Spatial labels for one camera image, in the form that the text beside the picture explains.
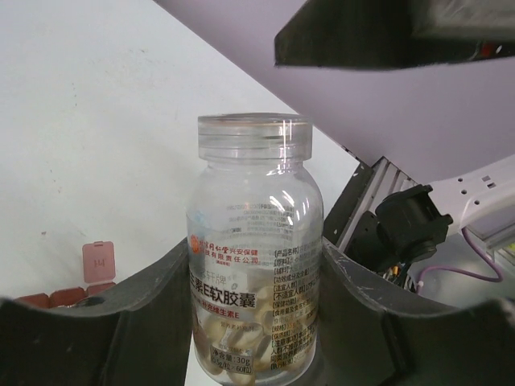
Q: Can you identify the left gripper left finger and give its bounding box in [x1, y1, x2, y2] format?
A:
[1, 240, 192, 385]

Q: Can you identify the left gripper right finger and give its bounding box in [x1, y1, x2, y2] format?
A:
[318, 240, 514, 386]

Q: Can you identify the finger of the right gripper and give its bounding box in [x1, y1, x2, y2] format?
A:
[274, 0, 514, 71]

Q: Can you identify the red pill organizer box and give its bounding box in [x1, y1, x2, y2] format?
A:
[14, 240, 117, 310]

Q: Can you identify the clear pill bottle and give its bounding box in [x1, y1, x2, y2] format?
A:
[186, 113, 324, 385]

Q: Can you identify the right aluminium frame post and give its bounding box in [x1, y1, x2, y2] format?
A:
[323, 157, 417, 251]

